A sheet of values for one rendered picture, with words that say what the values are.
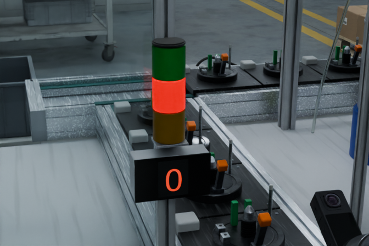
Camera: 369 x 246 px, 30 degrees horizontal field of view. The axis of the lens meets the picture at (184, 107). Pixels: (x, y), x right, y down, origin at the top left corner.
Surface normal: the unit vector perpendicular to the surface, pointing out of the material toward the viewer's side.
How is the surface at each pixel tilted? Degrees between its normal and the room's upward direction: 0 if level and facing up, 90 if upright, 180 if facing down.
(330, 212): 27
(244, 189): 0
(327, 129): 0
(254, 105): 90
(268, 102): 90
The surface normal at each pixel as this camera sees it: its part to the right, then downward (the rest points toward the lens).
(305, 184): 0.00, -0.94
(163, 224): 0.26, 0.32
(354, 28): -0.97, 0.08
